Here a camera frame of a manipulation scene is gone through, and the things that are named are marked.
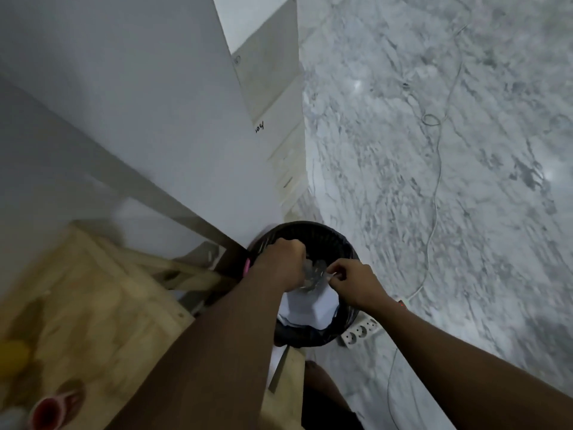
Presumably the white crumpled paper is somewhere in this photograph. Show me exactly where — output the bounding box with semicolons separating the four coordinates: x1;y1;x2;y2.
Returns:
278;285;340;331

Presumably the person's leg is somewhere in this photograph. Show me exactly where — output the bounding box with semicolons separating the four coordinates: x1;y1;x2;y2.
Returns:
301;360;365;430

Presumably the wooden table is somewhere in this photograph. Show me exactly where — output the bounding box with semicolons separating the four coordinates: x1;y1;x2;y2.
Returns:
0;223;306;430

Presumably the red cup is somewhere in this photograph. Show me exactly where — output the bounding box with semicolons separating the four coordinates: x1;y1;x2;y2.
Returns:
28;389;79;430

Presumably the yellow round object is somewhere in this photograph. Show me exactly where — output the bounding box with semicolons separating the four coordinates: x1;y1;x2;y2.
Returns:
0;340;31;379

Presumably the thin white cable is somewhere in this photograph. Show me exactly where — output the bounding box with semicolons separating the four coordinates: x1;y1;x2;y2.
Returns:
402;21;472;306

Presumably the person's left forearm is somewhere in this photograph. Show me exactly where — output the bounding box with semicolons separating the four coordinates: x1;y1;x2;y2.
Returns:
105;268;309;430

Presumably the person's left hand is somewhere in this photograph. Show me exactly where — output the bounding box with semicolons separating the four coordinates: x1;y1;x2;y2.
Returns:
252;237;308;292

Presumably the clear plastic wrapper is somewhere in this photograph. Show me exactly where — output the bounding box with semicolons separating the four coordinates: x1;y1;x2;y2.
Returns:
299;259;335;294

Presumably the person's right hand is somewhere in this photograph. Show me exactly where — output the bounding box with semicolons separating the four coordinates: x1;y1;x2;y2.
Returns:
326;258;395;315

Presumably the black trash bin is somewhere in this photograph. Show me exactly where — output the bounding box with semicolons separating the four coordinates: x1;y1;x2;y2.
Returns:
245;220;362;349

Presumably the white power strip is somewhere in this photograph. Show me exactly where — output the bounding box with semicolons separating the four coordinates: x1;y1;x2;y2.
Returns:
340;299;409;350

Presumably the white drawer cabinet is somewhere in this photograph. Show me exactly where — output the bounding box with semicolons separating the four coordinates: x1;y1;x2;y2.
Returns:
210;0;310;220

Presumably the person's right forearm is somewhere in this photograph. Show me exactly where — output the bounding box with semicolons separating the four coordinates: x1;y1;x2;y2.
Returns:
376;296;573;430

